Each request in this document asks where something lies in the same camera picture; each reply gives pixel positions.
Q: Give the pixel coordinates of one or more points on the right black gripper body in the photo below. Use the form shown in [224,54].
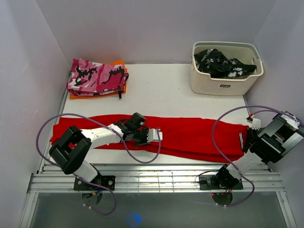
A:
[252,133]

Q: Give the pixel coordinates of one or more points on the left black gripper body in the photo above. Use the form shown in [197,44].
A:
[140,137]

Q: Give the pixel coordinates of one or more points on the red trousers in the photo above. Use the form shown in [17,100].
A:
[196,138]

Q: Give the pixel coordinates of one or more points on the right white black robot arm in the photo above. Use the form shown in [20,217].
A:
[262,145]

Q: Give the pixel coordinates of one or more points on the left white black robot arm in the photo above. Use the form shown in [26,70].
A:
[70,149]

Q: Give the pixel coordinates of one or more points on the orange folded trousers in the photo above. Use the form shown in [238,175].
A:
[95,97]

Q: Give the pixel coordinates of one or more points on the pink camouflage folded trousers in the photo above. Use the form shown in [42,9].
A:
[97,77]

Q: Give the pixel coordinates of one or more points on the black white floral trousers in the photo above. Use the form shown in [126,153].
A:
[215,63]

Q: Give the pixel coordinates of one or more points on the cream perforated plastic basket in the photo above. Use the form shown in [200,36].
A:
[202,83]

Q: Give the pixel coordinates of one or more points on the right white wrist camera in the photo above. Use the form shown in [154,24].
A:
[255,122]

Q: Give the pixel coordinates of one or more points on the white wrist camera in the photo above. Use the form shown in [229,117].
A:
[154,135]
[255,122]

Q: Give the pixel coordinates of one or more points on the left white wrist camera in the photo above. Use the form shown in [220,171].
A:
[154,135]

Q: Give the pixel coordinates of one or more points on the aluminium rail frame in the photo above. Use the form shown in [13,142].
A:
[268,207]

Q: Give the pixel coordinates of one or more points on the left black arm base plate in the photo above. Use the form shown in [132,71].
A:
[107,181]

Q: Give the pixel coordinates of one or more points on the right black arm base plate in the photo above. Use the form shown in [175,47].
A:
[212,182]

